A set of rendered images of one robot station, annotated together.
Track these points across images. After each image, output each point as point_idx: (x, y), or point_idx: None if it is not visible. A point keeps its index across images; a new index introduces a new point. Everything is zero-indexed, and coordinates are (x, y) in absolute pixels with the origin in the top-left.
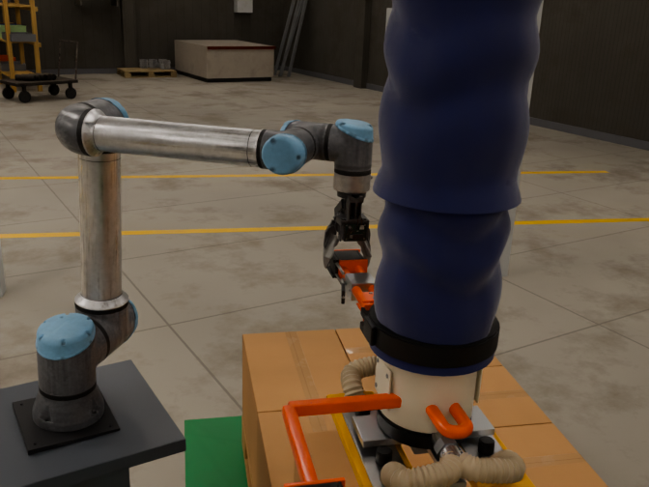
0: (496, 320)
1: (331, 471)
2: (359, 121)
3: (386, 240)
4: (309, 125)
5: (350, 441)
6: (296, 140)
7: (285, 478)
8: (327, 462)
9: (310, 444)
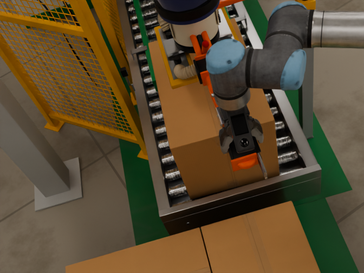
0: None
1: None
2: (219, 58)
3: None
4: (272, 47)
5: (233, 33)
6: (275, 8)
7: (300, 254)
8: (251, 101)
9: (263, 112)
